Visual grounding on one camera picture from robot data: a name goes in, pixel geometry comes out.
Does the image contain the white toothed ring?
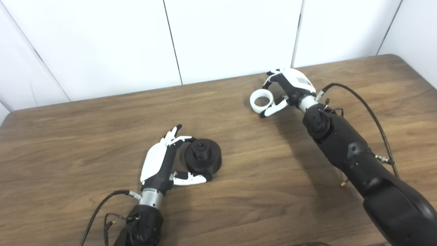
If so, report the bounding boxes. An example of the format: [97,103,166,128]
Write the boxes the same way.
[250,89,274,113]

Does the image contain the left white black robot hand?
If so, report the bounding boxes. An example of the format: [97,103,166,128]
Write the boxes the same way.
[140,124,213,196]

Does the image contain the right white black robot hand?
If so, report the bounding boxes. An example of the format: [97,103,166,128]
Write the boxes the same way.
[259,68,317,119]

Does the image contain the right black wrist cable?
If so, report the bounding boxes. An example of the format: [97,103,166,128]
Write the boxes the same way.
[316,83,400,178]

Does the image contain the left thin arm wires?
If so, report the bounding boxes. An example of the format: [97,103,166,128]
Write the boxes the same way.
[103,213,135,246]

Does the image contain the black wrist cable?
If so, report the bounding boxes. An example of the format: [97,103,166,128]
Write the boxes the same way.
[316,83,400,178]
[79,190,142,246]

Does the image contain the round black stepped part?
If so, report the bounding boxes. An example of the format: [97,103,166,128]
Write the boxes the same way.
[184,138,222,175]

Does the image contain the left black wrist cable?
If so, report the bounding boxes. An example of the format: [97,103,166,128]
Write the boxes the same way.
[79,190,142,246]

